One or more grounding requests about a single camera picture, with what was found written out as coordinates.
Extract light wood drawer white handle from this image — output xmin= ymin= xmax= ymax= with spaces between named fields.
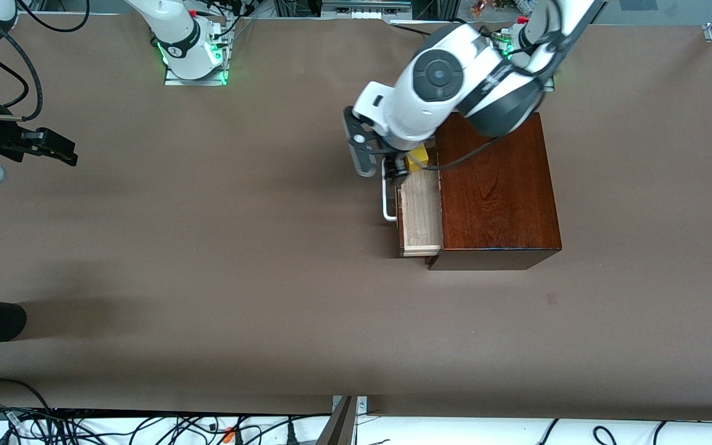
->
xmin=382 ymin=167 xmax=444 ymax=258

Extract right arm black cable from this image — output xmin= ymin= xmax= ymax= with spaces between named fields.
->
xmin=0 ymin=0 xmax=45 ymax=121

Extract dark red-brown wooden cabinet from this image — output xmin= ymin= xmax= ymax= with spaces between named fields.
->
xmin=428 ymin=112 xmax=563 ymax=271

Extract yellow cube block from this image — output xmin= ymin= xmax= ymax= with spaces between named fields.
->
xmin=406 ymin=145 xmax=432 ymax=173

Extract grey power strip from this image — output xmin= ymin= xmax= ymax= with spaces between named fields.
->
xmin=321 ymin=0 xmax=413 ymax=20

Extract hanging black cable loop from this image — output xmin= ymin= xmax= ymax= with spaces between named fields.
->
xmin=16 ymin=0 xmax=91 ymax=33

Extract brown table cover sheet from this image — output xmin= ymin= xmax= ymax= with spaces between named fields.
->
xmin=0 ymin=14 xmax=712 ymax=416

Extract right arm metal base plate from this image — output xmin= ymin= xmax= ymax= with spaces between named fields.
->
xmin=164 ymin=59 xmax=229 ymax=87

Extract aluminium profile post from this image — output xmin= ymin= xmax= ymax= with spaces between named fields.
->
xmin=317 ymin=396 xmax=360 ymax=445

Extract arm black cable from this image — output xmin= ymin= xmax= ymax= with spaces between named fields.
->
xmin=0 ymin=0 xmax=45 ymax=121
xmin=427 ymin=25 xmax=570 ymax=172

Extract arched black cable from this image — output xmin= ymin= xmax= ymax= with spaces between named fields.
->
xmin=0 ymin=378 xmax=53 ymax=412

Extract thin black table cable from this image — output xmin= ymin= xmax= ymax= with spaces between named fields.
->
xmin=390 ymin=20 xmax=434 ymax=38

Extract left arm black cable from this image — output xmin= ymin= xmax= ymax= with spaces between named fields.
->
xmin=427 ymin=25 xmax=570 ymax=172

